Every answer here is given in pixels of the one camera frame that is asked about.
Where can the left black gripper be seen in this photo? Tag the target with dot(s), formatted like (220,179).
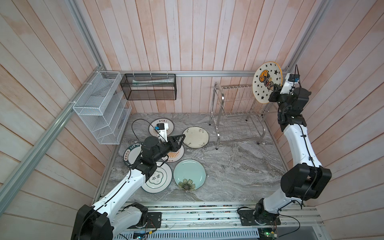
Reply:
(174,145)

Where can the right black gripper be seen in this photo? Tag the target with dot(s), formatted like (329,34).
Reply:
(275,94)

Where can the white star patterned plate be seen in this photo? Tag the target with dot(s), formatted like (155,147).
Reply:
(267,73)

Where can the mint green flower plate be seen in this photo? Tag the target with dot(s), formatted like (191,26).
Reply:
(189,175)

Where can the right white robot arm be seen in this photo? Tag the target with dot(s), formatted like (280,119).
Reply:
(307,178)

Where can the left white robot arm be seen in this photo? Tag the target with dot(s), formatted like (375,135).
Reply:
(120,192)

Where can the stainless steel dish rack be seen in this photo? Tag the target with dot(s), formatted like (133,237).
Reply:
(237,116)

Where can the cream plate with red berries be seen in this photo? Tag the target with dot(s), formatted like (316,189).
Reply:
(196,137)

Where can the sunburst plate near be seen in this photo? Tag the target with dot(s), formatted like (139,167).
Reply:
(173,157)

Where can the small sunburst plate far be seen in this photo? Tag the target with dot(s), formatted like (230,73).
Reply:
(161,121)

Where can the white plate green clover outline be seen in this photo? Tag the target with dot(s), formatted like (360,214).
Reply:
(160,180)

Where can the green rim lettered plate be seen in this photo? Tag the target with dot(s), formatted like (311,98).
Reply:
(131,154)

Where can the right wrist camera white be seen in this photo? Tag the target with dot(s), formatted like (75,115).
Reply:
(289,85)

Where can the black wire mesh basket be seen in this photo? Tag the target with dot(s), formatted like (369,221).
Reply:
(149,87)

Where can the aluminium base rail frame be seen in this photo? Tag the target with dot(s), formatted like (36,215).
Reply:
(194,221)

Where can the white wire mesh shelf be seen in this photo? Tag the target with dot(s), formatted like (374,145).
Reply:
(102,109)

